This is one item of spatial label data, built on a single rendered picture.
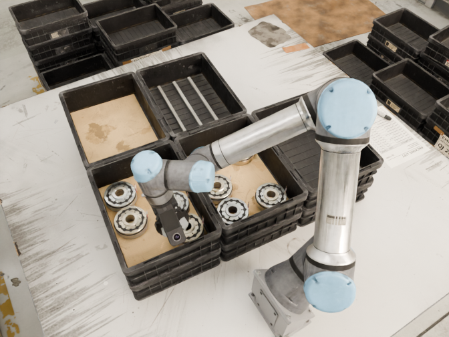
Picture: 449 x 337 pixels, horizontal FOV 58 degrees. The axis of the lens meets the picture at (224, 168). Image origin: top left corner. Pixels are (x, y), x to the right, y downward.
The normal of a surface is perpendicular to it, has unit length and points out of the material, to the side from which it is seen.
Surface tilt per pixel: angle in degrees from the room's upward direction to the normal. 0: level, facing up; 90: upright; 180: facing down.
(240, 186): 0
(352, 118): 46
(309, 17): 4
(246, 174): 0
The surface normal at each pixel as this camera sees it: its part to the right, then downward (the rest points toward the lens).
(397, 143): 0.02, -0.62
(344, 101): -0.15, 0.13
